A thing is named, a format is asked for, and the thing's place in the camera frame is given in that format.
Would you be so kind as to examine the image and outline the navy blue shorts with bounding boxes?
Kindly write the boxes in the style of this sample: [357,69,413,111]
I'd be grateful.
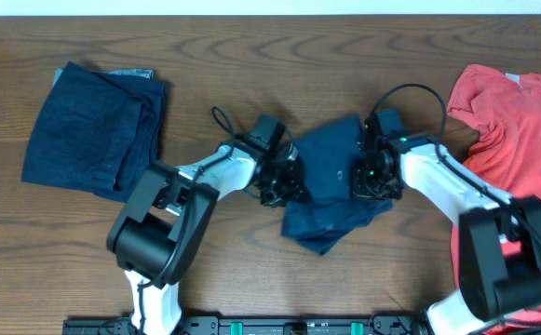
[281,115,393,255]

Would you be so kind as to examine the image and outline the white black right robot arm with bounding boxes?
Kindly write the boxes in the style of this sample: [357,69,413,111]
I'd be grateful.
[351,132,541,334]

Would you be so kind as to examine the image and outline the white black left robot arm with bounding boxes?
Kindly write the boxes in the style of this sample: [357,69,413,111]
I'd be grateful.
[106,140,304,334]

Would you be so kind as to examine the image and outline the red t-shirt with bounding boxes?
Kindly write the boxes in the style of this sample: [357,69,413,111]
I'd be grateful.
[445,63,541,335]

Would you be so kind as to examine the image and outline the folded dark navy garment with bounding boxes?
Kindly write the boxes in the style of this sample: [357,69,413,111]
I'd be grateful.
[21,62,169,202]

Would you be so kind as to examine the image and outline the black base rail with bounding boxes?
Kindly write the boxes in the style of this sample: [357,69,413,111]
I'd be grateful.
[61,313,434,335]

